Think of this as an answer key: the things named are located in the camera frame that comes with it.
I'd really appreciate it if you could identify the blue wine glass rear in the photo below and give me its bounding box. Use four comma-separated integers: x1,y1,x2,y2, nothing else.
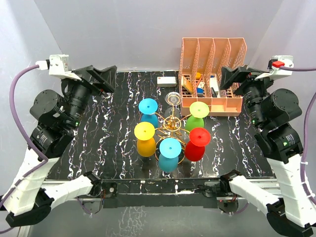
138,98,159,128

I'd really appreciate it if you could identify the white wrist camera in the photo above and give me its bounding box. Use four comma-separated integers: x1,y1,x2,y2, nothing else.
255,55,294,80
35,54,81,81

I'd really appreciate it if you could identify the green wine glass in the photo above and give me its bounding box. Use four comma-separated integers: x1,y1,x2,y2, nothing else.
185,101,209,132

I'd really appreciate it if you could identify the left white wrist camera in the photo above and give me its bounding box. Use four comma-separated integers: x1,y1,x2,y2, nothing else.
35,54,81,81

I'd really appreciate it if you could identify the black base frame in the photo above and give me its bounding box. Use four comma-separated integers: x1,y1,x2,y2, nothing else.
44,176,279,210

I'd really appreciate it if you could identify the blue wine glass front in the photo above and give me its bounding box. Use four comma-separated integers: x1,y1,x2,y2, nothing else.
158,138,182,172

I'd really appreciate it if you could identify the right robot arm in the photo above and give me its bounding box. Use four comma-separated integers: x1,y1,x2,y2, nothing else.
220,67,316,237

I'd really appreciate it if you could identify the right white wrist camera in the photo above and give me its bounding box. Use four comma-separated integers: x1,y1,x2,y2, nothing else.
255,55,294,80

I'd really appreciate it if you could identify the red wine glass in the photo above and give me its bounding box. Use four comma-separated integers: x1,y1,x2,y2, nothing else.
184,127,211,162

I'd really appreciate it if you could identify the clear wine glass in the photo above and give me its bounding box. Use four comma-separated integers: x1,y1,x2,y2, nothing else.
164,92,182,119

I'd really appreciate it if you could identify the white small box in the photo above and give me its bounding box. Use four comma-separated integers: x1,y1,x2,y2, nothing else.
157,77,177,87

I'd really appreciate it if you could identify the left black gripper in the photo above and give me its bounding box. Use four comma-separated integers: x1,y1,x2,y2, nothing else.
64,64,116,128

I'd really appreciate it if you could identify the yellow wine glass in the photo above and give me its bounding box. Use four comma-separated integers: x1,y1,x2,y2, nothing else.
134,122,156,157

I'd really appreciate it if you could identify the gold wire glass rack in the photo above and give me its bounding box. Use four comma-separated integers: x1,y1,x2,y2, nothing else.
153,103,196,166

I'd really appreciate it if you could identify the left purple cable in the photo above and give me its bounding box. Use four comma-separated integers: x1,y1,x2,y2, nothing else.
0,64,50,233

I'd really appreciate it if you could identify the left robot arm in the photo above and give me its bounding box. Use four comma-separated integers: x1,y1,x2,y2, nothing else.
0,65,117,228

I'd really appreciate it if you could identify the blue wine glass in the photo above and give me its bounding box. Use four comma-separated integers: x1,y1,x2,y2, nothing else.
138,98,159,128
158,138,182,172

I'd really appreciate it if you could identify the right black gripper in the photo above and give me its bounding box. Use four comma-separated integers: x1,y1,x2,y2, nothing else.
220,66,279,127

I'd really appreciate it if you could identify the pink desk file organizer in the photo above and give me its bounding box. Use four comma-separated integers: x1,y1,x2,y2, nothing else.
178,38,247,117

